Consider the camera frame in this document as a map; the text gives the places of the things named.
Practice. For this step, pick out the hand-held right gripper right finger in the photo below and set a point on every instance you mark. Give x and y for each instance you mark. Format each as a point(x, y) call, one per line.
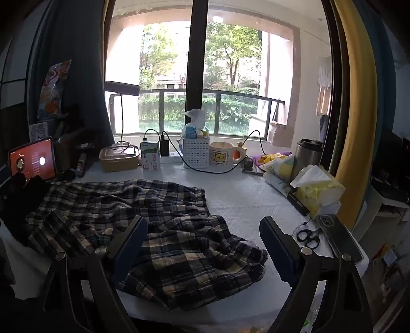
point(277, 253)

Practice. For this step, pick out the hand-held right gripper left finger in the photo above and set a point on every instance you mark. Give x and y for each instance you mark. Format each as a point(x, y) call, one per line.
point(129, 249)

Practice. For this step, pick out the plaid pants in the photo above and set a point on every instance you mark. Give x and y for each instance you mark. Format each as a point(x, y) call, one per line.
point(185, 249)

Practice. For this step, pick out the black scissors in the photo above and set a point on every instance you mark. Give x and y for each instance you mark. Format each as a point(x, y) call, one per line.
point(308, 237)

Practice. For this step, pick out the flat black box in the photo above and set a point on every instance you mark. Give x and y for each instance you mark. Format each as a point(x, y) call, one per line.
point(298, 203)

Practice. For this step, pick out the smartphone in dark case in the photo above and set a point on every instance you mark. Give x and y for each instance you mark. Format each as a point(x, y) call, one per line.
point(341, 237)

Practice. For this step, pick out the yellow tissue pack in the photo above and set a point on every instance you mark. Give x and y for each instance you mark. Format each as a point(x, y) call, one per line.
point(320, 192)

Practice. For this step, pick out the white yellow plastic bag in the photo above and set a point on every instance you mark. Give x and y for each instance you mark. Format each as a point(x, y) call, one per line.
point(282, 173)

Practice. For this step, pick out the beige lidded storage box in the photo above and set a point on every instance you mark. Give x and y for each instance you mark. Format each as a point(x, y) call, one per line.
point(118, 161)

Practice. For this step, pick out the purple yellow packet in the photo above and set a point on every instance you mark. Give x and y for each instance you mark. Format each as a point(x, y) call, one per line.
point(270, 158)

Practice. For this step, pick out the white green milk carton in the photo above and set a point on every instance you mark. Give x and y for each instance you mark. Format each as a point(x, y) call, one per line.
point(150, 157)

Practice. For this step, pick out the spray can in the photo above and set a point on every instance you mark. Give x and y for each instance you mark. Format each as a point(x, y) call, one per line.
point(81, 165)

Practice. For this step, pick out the steel thermos cup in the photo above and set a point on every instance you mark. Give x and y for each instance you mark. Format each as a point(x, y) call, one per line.
point(307, 157)

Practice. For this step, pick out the white power strip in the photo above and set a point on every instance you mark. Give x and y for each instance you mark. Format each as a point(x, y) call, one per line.
point(174, 157)

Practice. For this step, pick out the white mug with yellow bear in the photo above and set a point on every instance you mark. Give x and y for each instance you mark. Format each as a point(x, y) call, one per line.
point(221, 155)

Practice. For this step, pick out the cardboard box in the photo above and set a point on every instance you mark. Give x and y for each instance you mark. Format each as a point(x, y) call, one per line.
point(280, 134)

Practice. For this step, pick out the dark cloth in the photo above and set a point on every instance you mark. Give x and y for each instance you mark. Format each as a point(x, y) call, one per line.
point(19, 201)

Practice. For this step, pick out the tablet with red screen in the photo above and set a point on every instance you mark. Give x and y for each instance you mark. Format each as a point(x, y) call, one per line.
point(33, 160)

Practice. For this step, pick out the white printed card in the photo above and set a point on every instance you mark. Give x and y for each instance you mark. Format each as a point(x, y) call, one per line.
point(37, 132)

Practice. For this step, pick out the black desk lamp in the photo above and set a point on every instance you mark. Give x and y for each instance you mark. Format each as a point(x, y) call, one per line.
point(121, 88)

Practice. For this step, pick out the balcony railing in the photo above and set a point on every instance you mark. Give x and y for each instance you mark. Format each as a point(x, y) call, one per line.
point(217, 93)

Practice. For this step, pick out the hanging pale clothes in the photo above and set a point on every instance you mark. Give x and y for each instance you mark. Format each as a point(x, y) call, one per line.
point(324, 86)

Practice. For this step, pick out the yellow curtain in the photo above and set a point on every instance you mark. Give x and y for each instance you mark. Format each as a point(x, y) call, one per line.
point(352, 96)

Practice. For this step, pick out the colourful snack bag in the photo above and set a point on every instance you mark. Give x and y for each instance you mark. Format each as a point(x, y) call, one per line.
point(53, 93)

